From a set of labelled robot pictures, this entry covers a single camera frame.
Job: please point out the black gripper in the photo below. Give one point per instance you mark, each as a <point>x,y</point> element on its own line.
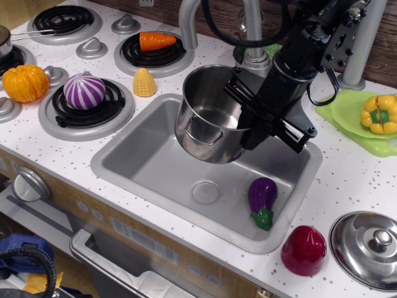
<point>271,106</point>

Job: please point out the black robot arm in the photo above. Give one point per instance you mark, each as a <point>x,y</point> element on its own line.
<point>320,40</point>

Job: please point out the grey toy sink basin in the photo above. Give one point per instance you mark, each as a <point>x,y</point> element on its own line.
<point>145,159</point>

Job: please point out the stainless steel pot lid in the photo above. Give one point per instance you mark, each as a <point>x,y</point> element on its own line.
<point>364,246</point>

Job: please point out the silver toy faucet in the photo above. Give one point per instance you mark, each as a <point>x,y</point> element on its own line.
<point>256,61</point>

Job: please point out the purple toy eggplant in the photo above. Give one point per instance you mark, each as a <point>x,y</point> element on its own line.
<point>262,194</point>

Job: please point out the green toy vegetable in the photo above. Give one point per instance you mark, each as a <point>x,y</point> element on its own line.
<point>270,50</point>

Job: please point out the light green plate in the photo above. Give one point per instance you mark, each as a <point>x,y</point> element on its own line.
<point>366,114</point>

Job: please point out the yellow toy corn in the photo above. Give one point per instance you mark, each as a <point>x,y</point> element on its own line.
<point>143,83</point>

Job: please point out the yellow toy bell pepper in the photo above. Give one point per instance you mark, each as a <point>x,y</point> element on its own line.
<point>379,114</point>

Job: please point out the light green cutting board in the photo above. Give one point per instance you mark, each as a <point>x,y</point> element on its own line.
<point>381,147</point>

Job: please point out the orange toy carrot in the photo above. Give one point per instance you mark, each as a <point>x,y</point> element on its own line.
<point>150,41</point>

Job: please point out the front right black burner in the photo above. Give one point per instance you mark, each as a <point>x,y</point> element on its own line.
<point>62,121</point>

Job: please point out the black burner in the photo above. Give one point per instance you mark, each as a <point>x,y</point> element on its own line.
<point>167,61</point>
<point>62,121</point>
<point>64,25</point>
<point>18,56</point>

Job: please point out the red toy pepper half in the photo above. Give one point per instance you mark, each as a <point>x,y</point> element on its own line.
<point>304,251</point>

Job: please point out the rear right black burner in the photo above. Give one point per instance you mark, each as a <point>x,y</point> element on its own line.
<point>167,61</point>

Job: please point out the purple striped toy onion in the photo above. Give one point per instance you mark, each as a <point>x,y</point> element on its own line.
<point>84,91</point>

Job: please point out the rear left black burner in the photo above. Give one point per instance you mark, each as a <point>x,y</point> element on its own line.
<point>64,25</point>

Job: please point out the grey oven dial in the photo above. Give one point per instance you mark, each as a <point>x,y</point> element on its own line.
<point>29,186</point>

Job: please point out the orange toy pumpkin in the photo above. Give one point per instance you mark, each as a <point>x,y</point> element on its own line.
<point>25,83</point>

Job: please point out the front left black burner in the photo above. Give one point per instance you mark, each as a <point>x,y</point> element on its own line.
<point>18,56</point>

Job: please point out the small steel saucepan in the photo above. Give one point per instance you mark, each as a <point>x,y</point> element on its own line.
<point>7,37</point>

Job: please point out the yellow tape piece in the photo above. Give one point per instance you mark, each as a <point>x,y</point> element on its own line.
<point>35,283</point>

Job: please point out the blue clamp object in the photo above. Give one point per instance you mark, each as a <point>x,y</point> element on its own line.
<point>26,254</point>

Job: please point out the grey vertical post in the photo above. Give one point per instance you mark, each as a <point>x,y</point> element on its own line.
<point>352,77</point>

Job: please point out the grey oven door handle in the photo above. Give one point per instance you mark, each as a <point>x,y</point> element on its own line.
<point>113,281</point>

